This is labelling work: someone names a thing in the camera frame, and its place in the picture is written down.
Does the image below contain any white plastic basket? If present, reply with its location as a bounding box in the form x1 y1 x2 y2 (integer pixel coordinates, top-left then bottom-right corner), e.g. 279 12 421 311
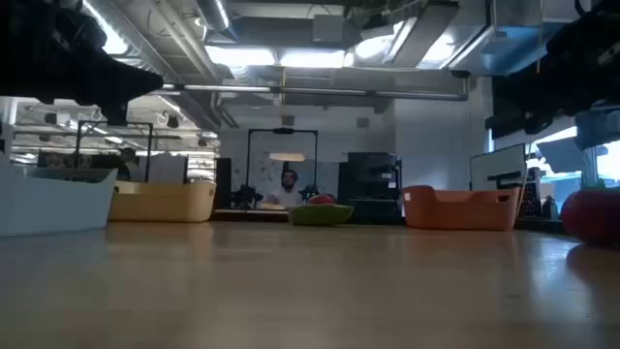
0 152 119 238

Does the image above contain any smooth silver duct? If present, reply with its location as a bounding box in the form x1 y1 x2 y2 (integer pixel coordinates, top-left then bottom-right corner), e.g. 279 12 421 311
195 0 234 33

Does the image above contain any ceiling light panel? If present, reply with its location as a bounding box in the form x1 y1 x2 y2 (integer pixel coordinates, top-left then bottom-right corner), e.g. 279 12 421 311
279 48 348 70
204 45 277 67

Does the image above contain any grey tilted panel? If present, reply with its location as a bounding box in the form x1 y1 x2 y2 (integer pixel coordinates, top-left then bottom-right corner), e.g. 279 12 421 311
535 138 590 175

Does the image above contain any orange plastic basket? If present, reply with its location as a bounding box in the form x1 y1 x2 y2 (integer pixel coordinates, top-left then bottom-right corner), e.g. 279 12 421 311
401 184 522 232

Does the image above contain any yellow hanging cable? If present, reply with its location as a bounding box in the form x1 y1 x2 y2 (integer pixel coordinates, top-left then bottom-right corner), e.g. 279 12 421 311
516 0 544 217

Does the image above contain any white cabinet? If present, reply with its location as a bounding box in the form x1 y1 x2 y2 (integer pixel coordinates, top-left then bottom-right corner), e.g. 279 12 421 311
139 152 190 184

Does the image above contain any grey ceiling box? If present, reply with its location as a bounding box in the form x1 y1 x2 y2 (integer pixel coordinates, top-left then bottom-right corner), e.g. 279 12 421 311
312 14 347 46

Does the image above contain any seated person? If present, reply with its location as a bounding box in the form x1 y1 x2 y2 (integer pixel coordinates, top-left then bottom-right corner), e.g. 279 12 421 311
264 169 305 208

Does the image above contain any black hanging monitor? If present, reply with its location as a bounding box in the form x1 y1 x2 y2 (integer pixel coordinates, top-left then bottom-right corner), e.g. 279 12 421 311
574 110 620 149

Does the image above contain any black shelf cabinet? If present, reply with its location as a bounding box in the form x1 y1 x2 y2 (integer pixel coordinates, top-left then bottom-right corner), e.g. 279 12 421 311
337 151 404 225

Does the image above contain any black upright cabinet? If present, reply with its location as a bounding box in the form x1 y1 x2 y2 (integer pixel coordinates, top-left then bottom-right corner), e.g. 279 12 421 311
215 157 233 210

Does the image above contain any white pendant lamp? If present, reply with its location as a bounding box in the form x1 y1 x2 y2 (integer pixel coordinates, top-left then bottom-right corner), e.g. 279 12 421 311
268 151 307 163

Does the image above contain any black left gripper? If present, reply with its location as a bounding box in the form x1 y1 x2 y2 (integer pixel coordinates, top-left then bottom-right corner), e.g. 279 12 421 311
0 0 165 127

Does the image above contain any green cucumber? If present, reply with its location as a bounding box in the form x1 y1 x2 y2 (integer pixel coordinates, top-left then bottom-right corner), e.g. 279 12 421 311
288 203 355 228

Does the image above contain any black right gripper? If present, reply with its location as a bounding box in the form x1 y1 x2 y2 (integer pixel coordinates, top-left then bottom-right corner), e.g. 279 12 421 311
522 0 620 137

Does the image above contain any yellow plastic basket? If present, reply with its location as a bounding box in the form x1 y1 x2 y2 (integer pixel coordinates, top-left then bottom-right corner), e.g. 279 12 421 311
108 179 218 224

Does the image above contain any whiteboard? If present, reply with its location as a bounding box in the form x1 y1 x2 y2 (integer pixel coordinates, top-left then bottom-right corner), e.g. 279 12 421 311
469 143 528 192

